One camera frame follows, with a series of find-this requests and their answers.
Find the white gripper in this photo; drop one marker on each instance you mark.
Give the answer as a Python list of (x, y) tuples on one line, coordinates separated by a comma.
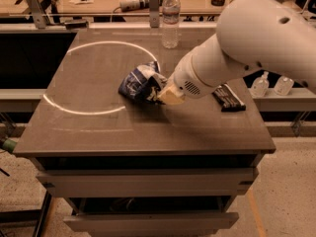
[(185, 79)]

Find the blue chip bag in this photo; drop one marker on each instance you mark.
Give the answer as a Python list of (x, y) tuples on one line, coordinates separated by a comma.
[(143, 84)]

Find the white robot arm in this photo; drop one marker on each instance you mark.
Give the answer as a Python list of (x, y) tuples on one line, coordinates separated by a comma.
[(250, 35)]

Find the clear water bottle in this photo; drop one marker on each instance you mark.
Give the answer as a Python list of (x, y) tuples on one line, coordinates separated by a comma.
[(170, 22)]

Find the small clear sanitizer bottle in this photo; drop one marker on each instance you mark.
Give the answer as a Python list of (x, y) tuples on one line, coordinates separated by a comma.
[(260, 85)]

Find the black snack bar packet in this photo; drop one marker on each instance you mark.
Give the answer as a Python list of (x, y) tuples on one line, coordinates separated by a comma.
[(228, 100)]

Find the upper cabinet drawer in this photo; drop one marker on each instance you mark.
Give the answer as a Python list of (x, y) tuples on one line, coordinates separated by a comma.
[(148, 183)]

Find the cabinet drawer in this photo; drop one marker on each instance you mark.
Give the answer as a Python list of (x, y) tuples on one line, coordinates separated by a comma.
[(152, 224), (148, 183)]

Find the lower cabinet drawer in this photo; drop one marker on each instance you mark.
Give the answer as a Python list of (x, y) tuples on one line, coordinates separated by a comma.
[(152, 224)]

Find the green capped pipe end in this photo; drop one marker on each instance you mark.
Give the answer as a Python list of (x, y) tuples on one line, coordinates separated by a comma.
[(7, 144)]

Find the middle metal bracket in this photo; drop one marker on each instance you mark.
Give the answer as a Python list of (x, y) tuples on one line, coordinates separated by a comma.
[(154, 13)]

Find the left metal bracket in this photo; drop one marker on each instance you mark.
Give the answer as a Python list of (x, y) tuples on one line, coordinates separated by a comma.
[(38, 14)]

